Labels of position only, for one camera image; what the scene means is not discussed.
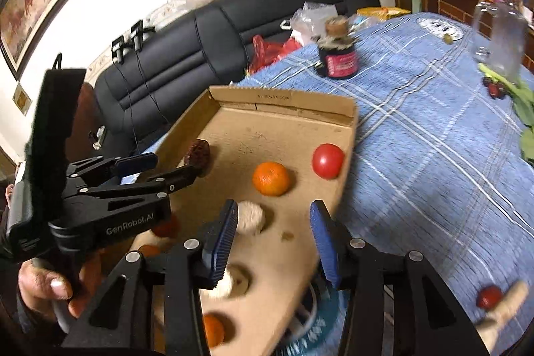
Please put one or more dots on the red tomato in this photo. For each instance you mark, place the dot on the red tomato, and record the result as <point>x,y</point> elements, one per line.
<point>167,227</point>
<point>328,160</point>

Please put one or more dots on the black leather sofa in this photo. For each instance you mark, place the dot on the black leather sofa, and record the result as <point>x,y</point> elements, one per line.
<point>175,60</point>

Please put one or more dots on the yellow snack packet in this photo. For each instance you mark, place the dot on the yellow snack packet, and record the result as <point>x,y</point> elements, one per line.
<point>381,12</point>

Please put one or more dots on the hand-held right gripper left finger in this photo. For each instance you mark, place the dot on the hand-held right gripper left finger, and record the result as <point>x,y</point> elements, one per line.
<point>221,241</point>

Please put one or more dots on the person's left hand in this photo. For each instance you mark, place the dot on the person's left hand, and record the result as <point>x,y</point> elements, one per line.
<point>41,285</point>

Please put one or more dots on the black clip holder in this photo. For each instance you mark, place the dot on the black clip holder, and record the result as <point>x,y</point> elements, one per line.
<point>141,32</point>
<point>119,47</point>

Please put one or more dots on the red plastic bag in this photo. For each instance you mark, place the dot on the red plastic bag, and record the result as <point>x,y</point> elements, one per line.
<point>271,49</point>

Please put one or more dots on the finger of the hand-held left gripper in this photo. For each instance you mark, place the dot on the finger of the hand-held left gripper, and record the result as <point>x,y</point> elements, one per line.
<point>175,178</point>
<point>133,163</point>

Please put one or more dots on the peeled sugarcane piece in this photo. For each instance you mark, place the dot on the peeled sugarcane piece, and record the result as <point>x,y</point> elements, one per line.
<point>502,310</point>
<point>251,217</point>
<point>235,281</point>

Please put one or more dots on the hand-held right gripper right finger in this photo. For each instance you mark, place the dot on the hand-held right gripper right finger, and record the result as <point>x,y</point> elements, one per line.
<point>325,245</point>

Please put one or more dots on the small dark red fruit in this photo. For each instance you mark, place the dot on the small dark red fruit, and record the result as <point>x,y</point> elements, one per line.
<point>494,90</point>
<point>487,80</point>

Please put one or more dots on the beige wall switch plate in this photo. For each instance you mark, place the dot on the beige wall switch plate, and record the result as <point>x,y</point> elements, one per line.
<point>21,99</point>

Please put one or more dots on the red jujube date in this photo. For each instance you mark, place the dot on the red jujube date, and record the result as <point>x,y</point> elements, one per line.
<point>199,153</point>
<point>489,296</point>

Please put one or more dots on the dark jar with cork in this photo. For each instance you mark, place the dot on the dark jar with cork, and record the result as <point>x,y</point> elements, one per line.
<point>338,58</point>

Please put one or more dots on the blue plaid tablecloth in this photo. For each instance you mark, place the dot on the blue plaid tablecloth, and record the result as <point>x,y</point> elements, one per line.
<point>417,156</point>

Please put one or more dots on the green olive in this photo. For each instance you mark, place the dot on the green olive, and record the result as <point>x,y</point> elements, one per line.
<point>449,38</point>

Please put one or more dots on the green leafy vegetable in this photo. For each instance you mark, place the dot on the green leafy vegetable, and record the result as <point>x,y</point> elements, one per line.
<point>526,105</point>

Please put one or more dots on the clear glass pitcher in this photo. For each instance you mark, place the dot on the clear glass pitcher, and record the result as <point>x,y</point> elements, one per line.
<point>507,43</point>

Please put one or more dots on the clear plastic bag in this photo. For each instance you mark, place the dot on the clear plastic bag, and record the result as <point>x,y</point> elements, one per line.
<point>313,16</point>

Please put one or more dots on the shallow cardboard box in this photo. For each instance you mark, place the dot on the shallow cardboard box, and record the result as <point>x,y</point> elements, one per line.
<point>271,122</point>

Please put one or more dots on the orange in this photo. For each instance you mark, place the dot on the orange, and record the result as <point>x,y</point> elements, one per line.
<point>149,250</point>
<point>213,330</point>
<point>271,178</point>

